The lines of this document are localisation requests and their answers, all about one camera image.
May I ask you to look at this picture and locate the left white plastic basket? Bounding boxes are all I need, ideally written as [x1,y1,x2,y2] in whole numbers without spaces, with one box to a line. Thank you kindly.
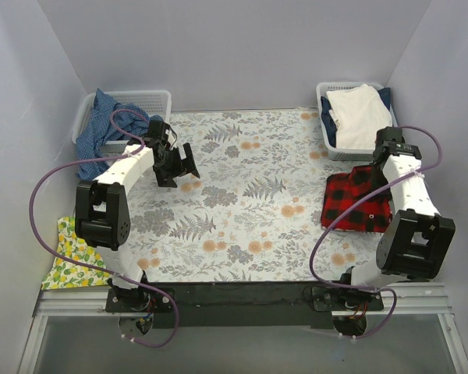
[72,89,172,159]

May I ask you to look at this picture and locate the aluminium frame rail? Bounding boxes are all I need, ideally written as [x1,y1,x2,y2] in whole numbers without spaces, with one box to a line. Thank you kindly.
[19,283,468,373]

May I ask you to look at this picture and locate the red black plaid shirt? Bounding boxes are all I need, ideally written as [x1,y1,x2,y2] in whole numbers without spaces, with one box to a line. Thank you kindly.
[321,165,392,233]

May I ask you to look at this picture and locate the white folded shirt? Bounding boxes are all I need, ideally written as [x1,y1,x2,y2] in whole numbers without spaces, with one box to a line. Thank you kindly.
[325,83,393,150]

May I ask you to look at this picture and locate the lemon print cloth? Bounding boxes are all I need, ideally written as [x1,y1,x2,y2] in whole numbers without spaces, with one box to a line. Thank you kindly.
[41,216,110,290]

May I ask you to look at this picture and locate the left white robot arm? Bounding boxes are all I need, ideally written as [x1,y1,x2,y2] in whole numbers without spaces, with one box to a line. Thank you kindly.
[75,120,200,312]

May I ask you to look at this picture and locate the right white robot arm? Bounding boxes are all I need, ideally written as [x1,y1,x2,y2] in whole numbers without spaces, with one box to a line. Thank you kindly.
[337,127,456,310]

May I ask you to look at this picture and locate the blue checked shirt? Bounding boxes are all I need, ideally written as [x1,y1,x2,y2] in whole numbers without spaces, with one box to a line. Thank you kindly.
[76,89,163,160]

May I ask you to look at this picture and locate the floral print table mat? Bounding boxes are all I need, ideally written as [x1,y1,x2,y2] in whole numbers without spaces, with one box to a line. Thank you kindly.
[126,109,380,282]

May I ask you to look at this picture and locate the black base beam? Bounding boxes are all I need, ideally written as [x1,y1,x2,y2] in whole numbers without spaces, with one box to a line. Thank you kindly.
[105,280,384,329]

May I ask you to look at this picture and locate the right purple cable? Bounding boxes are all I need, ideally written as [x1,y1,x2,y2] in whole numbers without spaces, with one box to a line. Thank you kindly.
[309,125,443,340]

